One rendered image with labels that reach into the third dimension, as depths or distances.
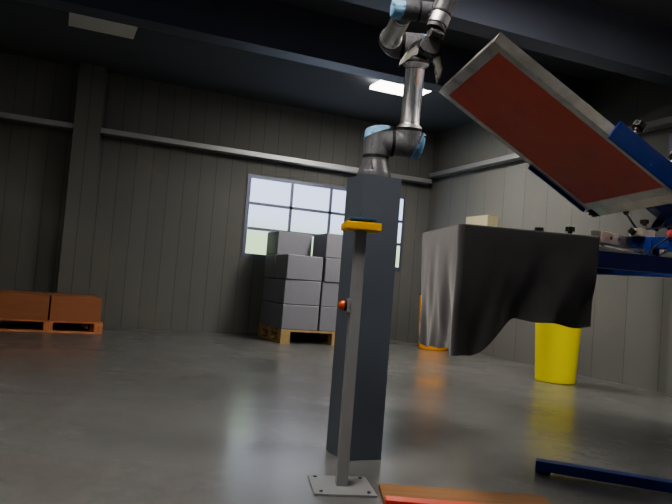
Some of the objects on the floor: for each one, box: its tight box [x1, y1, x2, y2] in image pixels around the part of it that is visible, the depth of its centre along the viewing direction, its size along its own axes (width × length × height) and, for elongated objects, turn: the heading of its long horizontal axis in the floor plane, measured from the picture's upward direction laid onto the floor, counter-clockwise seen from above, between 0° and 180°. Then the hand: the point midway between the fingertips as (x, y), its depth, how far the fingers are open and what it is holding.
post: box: [308, 220, 382, 498], centre depth 240 cm, size 22×22×96 cm
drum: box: [535, 323, 581, 385], centre depth 609 cm, size 44×42×67 cm
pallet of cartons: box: [0, 290, 103, 334], centre depth 716 cm, size 115×80×38 cm
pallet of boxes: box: [258, 231, 343, 345], centre depth 840 cm, size 141×90×134 cm
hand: (418, 74), depth 236 cm, fingers open, 14 cm apart
